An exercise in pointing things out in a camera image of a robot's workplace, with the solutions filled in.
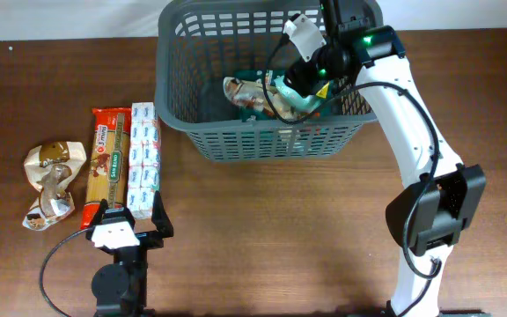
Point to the beige brown snack bag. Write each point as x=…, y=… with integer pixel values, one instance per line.
x=50, y=168
x=250, y=95

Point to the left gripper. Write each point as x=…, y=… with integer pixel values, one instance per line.
x=163, y=224

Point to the Kleenex tissue multipack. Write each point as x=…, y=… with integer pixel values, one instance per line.
x=144, y=159

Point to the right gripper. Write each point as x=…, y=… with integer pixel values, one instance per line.
x=302, y=79

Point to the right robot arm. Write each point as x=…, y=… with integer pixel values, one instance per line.
x=440, y=194

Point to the green Nescafe coffee bag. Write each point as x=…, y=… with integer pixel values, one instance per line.
x=269, y=79

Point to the grey plastic basket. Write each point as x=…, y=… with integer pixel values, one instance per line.
x=200, y=43

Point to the San Remo spaghetti packet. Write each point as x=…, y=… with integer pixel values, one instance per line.
x=109, y=161

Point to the small teal wipes packet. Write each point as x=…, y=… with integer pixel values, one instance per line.
x=297, y=104

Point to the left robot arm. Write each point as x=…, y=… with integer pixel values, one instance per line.
x=120, y=288

